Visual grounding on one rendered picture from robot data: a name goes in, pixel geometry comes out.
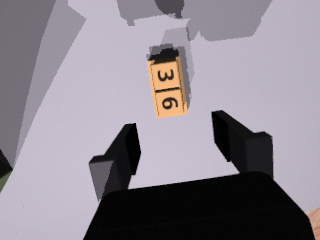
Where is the brown wooden calendar stand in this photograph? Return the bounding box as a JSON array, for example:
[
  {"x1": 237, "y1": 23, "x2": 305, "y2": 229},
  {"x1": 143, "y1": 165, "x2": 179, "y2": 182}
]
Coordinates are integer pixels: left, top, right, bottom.
[{"x1": 147, "y1": 57, "x2": 188, "y2": 118}]

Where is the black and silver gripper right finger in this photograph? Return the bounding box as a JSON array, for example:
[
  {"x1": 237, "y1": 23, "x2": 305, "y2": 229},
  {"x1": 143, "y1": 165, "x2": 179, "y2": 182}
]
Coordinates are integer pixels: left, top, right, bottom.
[{"x1": 211, "y1": 110, "x2": 274, "y2": 180}]

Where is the orange number cube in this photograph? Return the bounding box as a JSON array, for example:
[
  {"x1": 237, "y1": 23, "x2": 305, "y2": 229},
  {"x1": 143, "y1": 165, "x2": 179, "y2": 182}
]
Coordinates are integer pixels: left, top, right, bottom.
[
  {"x1": 155, "y1": 87, "x2": 184, "y2": 117},
  {"x1": 151, "y1": 61, "x2": 180, "y2": 90}
]

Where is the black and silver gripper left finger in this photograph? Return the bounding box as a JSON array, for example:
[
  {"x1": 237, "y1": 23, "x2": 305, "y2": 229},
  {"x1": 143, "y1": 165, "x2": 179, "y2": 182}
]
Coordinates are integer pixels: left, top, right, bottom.
[{"x1": 88, "y1": 123, "x2": 141, "y2": 204}]

